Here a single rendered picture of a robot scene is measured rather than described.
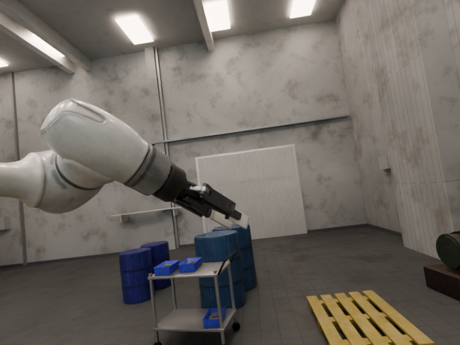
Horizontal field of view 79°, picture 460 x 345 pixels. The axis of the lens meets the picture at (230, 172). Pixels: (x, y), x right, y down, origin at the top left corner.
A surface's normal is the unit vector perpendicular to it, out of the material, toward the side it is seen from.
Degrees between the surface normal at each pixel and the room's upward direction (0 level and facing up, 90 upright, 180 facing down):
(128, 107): 90
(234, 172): 90
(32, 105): 90
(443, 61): 90
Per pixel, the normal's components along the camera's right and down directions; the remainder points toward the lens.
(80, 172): -0.14, 0.77
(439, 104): -0.07, -0.07
